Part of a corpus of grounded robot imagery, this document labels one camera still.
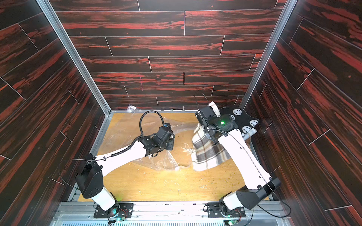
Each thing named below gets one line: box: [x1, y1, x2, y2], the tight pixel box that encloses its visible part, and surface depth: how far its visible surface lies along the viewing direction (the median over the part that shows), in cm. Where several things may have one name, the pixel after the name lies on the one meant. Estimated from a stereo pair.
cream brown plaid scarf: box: [191, 130, 231, 171], surface depth 87 cm
